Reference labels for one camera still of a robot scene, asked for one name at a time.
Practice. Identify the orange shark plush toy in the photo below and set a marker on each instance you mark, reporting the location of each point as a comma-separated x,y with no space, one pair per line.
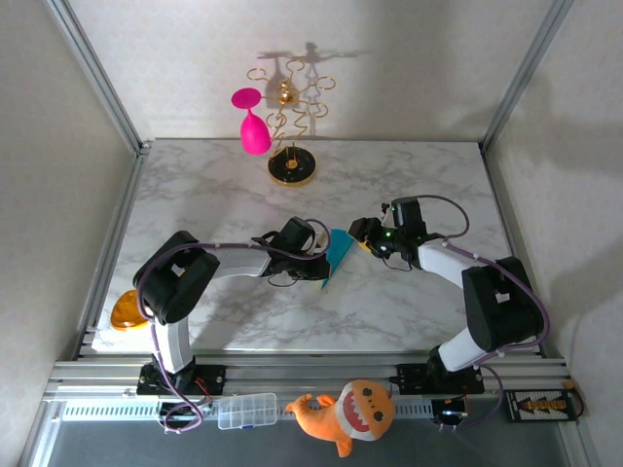
350,413

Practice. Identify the black power distribution board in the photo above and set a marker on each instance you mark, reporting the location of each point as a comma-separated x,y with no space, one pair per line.
538,405

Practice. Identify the orange translucent plate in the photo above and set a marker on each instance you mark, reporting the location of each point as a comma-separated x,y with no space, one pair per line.
126,313

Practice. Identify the aluminium front frame rail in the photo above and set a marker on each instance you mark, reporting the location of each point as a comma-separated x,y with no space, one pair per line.
311,370

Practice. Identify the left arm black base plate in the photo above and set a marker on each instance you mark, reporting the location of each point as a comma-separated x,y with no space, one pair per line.
209,379

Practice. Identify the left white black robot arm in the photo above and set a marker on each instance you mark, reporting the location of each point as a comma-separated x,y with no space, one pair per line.
175,277

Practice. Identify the clear plastic compartment box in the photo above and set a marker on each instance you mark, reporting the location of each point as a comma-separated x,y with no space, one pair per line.
247,411

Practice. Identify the blue paper sheet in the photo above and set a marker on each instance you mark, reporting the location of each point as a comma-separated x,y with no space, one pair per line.
338,248

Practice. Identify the aluminium side frame rail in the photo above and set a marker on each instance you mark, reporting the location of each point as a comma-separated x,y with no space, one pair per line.
516,233
109,253

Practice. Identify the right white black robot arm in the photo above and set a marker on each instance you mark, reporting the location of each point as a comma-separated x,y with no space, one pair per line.
501,301

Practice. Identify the pink wine glass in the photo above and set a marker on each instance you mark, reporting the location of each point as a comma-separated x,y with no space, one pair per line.
254,131

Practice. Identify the aluminium frame post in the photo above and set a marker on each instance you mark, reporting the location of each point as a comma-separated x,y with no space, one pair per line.
525,73
97,73

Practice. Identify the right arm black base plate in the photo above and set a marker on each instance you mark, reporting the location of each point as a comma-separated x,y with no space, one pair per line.
414,379

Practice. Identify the black controller box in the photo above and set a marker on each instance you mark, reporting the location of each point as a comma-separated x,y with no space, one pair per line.
450,411
177,411

